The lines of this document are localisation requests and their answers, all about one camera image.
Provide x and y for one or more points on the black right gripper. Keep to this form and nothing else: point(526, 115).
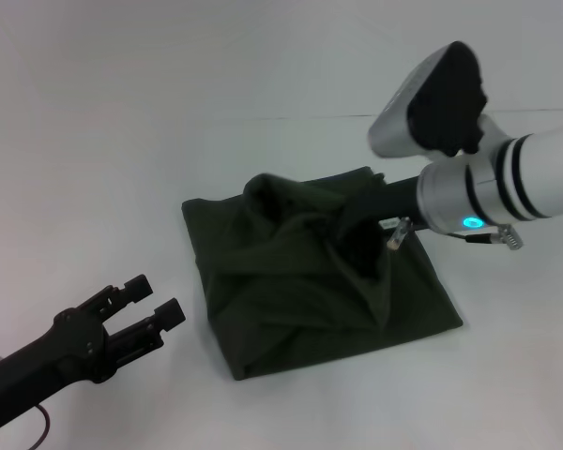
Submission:
point(384, 199)

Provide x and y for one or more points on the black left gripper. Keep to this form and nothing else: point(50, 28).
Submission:
point(51, 356)

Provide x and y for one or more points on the dark green shirt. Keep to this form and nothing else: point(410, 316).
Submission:
point(272, 290)

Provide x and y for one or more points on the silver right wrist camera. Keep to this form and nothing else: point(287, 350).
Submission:
point(394, 126)

